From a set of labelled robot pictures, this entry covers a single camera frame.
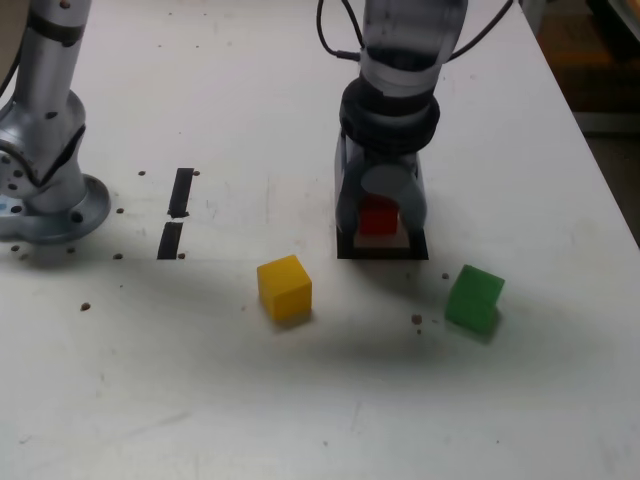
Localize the red cube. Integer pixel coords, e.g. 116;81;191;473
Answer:
359;196;400;236

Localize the green cube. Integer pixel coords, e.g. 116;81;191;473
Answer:
444;264;506;345

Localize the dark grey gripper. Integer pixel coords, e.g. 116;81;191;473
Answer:
333;130;429;235

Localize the black tape square outline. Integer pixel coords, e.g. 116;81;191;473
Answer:
335;224;431;262

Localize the black tape strip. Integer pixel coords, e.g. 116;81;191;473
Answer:
156;167;195;261

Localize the black cable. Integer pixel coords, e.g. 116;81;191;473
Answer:
0;47;25;97
446;0;517;64
315;0;364;62

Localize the yellow cube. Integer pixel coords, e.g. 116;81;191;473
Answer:
256;254;314;322

